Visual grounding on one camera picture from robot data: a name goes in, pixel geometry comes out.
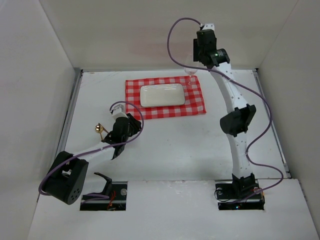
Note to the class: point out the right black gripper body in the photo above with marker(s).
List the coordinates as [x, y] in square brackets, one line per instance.
[197, 53]

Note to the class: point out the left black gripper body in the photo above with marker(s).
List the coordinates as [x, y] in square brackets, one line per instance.
[110, 139]

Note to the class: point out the clear wine glass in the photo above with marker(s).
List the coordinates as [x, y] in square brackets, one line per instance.
[190, 72]

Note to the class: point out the red white checkered cloth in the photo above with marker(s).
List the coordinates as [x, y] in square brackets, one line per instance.
[194, 100]

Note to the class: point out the white rectangular plate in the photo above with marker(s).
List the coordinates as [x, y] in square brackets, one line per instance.
[162, 95]

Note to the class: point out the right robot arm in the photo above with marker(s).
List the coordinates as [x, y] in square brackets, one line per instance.
[239, 112]

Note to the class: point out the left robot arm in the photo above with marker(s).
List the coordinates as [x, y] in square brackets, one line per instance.
[66, 176]

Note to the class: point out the gold spoon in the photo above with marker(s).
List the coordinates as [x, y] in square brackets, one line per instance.
[100, 130]

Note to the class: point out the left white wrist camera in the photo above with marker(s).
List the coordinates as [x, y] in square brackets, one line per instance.
[118, 110]

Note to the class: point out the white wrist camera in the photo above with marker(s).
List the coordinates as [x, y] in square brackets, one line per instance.
[118, 110]
[208, 26]

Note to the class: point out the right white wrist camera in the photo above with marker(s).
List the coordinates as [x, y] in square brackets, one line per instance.
[208, 26]

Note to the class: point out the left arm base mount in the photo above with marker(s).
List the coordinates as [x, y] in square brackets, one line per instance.
[108, 195]

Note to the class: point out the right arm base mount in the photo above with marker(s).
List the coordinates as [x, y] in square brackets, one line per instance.
[229, 200]

